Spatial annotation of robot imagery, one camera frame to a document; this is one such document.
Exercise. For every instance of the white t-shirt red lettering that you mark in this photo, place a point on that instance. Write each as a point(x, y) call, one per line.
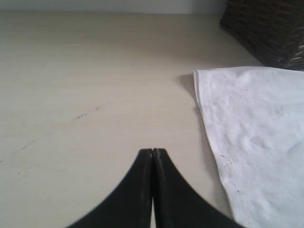
point(254, 122)

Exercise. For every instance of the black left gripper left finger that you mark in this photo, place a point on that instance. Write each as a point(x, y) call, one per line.
point(129, 205)

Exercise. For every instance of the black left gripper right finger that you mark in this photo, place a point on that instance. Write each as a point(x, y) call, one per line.
point(177, 204)

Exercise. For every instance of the dark brown wicker basket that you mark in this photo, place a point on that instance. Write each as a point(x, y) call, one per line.
point(271, 30)

